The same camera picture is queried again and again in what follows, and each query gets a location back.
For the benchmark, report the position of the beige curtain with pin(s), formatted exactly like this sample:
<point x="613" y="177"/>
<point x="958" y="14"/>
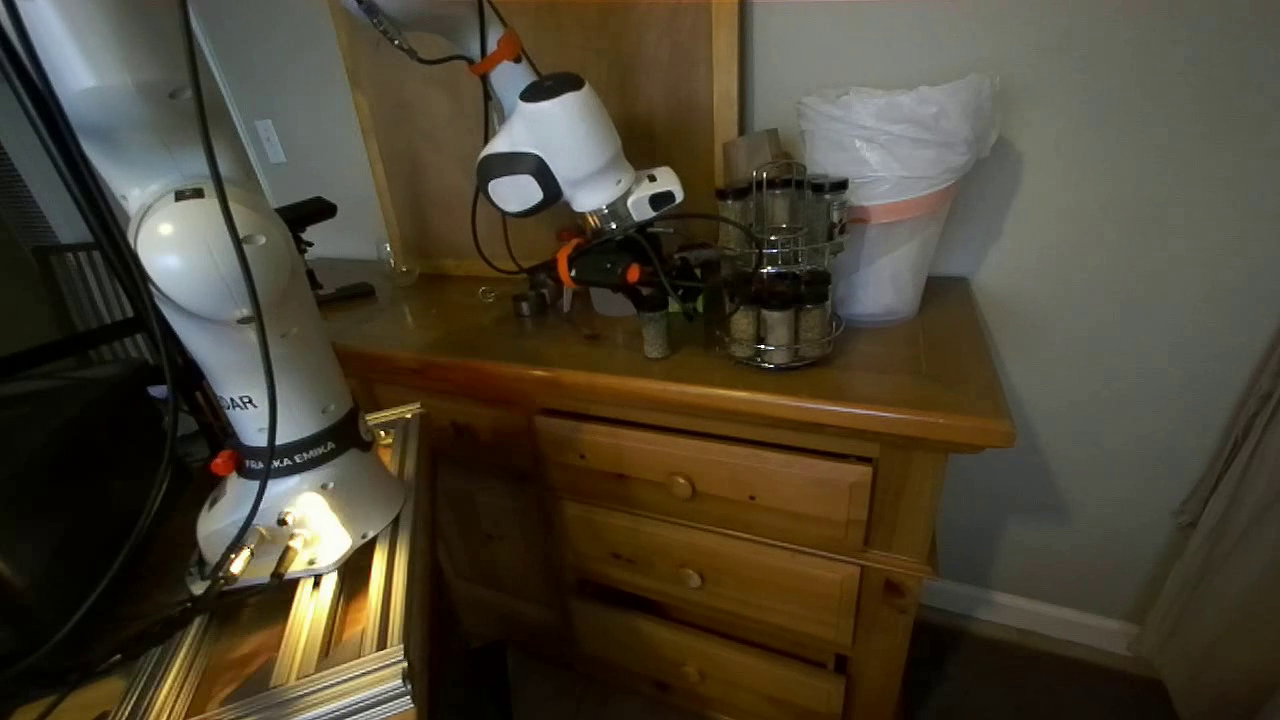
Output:
<point x="1223" y="573"/>

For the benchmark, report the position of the large metal measuring cup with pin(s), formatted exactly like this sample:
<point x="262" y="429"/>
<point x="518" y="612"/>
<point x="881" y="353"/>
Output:
<point x="541" y="283"/>

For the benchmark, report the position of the black wrist mount orange connectors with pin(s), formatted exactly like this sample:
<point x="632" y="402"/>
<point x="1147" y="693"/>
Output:
<point x="603" y="266"/>

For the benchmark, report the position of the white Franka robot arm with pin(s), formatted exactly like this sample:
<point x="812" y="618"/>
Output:
<point x="243" y="333"/>

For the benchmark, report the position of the white baseboard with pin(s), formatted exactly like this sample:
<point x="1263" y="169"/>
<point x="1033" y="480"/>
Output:
<point x="1026" y="621"/>

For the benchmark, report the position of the white light switch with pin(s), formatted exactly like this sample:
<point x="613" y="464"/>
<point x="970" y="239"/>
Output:
<point x="270" y="143"/>

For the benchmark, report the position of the round wooden drawer knob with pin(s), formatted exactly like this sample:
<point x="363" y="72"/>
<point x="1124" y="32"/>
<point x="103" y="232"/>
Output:
<point x="690" y="577"/>
<point x="692" y="674"/>
<point x="680" y="485"/>

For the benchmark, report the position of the medium metal measuring cup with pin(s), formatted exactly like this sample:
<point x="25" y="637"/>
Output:
<point x="529" y="300"/>

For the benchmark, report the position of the wooden back panel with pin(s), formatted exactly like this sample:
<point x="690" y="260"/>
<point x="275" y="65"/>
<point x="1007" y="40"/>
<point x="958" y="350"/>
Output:
<point x="415" y="175"/>

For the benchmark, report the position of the wooden dresser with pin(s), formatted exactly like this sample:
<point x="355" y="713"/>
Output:
<point x="667" y="384"/>

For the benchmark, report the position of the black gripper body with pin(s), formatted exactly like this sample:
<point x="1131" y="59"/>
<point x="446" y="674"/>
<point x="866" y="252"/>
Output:
<point x="662" y="274"/>

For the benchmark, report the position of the wooden dresser drawer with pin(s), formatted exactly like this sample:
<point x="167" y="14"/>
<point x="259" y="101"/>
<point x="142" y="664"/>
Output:
<point x="745" y="480"/>
<point x="745" y="577"/>
<point x="745" y="674"/>

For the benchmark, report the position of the black camera stand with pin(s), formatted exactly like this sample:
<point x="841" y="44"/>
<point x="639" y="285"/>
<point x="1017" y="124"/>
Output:
<point x="308" y="212"/>

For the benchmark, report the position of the trash can white bag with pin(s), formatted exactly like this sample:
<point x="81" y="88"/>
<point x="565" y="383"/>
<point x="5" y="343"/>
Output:
<point x="897" y="175"/>

